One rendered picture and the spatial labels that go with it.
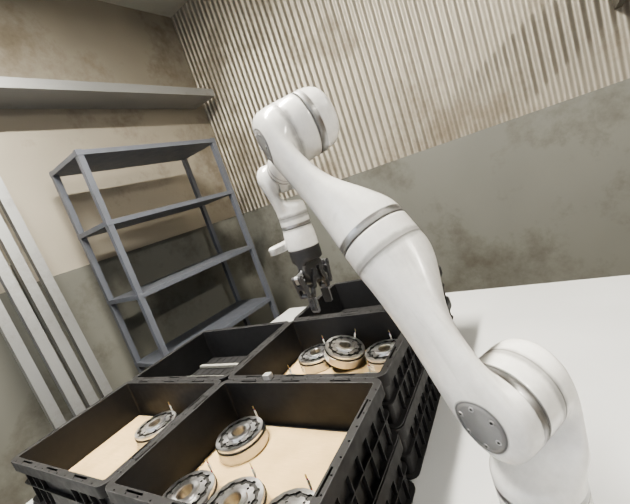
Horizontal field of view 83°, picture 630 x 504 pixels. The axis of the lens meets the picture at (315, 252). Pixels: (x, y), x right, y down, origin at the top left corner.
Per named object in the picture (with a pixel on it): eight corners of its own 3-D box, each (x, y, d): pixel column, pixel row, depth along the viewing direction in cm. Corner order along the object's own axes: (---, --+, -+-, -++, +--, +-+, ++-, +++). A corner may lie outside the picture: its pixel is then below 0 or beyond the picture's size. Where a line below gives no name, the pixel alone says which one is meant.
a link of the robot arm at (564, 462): (488, 325, 43) (523, 444, 46) (437, 366, 39) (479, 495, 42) (574, 340, 35) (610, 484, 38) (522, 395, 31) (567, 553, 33)
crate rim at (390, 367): (423, 313, 87) (421, 304, 87) (388, 389, 62) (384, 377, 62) (293, 327, 108) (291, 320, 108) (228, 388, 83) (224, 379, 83)
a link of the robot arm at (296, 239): (289, 246, 93) (282, 223, 92) (325, 238, 86) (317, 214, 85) (268, 257, 85) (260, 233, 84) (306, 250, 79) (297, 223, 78)
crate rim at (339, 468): (388, 389, 62) (384, 377, 62) (304, 566, 37) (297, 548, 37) (228, 388, 83) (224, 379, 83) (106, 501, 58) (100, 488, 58)
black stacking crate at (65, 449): (241, 423, 85) (224, 381, 83) (129, 547, 60) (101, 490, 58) (145, 416, 106) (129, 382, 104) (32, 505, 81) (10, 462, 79)
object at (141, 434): (185, 411, 90) (184, 409, 90) (155, 441, 81) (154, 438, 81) (157, 413, 94) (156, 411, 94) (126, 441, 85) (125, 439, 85)
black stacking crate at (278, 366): (433, 349, 89) (420, 307, 87) (402, 435, 64) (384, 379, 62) (304, 355, 110) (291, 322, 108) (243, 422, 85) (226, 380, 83)
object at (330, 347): (371, 345, 93) (371, 343, 93) (353, 365, 85) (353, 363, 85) (337, 332, 98) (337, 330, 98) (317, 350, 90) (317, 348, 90)
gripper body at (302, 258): (305, 246, 79) (318, 285, 81) (324, 236, 86) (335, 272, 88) (280, 252, 83) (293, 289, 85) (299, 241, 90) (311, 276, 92)
